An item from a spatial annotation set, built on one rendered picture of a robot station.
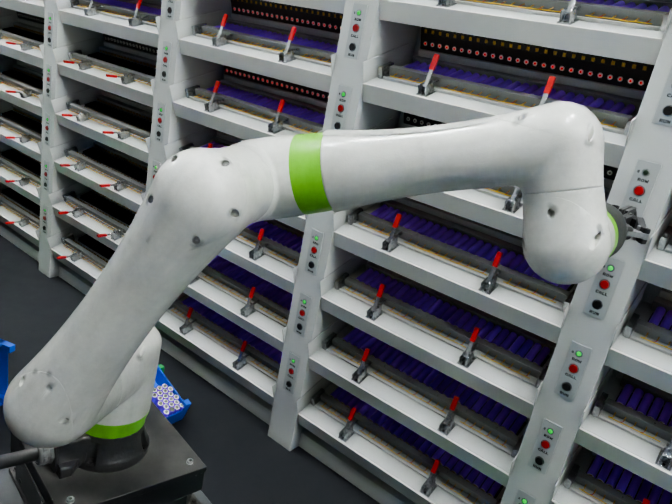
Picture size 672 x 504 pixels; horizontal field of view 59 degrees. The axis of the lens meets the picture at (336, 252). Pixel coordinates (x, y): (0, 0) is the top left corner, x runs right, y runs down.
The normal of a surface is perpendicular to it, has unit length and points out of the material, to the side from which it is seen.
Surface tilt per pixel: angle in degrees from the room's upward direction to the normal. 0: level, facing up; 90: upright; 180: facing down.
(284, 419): 90
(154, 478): 4
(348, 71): 90
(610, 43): 109
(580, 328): 90
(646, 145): 90
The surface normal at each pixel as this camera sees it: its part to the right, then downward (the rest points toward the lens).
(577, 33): -0.64, 0.45
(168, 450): 0.25, -0.92
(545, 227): -0.72, 0.07
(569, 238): -0.29, 0.02
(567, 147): -0.18, 0.22
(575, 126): 0.04, -0.17
